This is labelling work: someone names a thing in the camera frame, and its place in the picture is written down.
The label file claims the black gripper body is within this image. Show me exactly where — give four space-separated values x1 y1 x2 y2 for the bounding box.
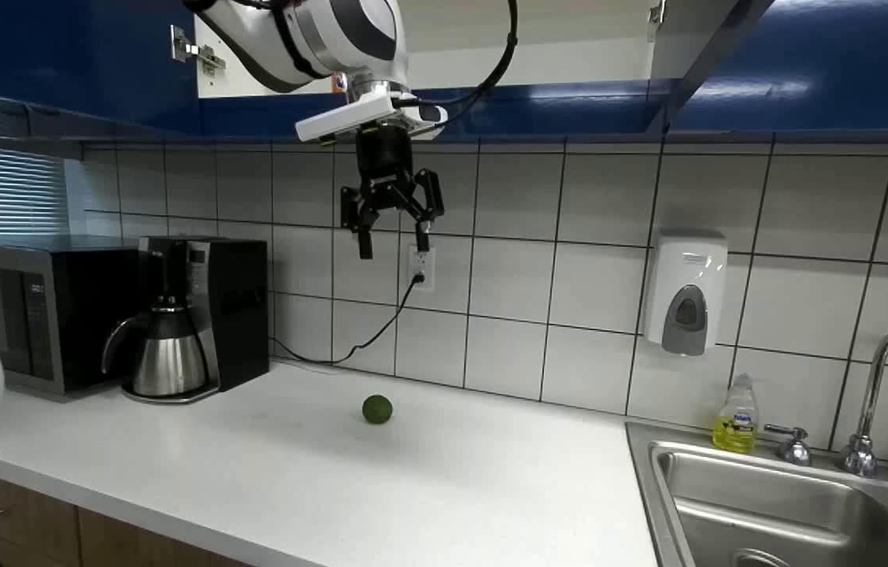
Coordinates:
350 119 420 209

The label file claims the black coffee maker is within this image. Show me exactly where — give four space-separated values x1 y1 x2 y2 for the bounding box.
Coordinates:
135 233 274 407

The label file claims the green lime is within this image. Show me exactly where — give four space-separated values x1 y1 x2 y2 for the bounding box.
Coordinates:
360 391 397 430

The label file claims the steel coffee carafe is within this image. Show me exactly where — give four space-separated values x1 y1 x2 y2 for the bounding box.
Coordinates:
96 295 213 402

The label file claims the blue upper cabinet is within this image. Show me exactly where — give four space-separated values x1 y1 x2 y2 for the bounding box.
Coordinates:
0 0 888 145

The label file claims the black steel microwave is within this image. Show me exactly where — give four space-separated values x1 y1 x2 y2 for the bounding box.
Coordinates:
0 238 141 402

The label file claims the yellow dish soap bottle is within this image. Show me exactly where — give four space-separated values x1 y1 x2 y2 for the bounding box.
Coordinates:
709 373 764 458

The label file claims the wooden base cabinet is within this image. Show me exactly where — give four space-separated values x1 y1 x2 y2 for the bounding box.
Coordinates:
0 477 258 567

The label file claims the stainless steel sink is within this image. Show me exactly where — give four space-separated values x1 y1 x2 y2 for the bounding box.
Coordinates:
626 423 888 567

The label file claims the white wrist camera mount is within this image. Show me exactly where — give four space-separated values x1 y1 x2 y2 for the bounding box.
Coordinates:
294 83 450 145

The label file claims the white wall outlet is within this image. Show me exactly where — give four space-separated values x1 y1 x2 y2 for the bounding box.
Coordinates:
404 247 437 295

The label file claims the black power cord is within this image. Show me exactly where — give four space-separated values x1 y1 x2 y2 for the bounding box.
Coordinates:
266 275 425 373

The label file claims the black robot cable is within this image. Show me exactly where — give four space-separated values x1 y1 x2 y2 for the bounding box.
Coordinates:
431 0 523 126

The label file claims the white wall soap dispenser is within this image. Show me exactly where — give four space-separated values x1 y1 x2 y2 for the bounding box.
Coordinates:
641 231 729 359

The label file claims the chrome faucet handle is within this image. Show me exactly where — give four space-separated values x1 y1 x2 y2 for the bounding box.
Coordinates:
763 423 814 468

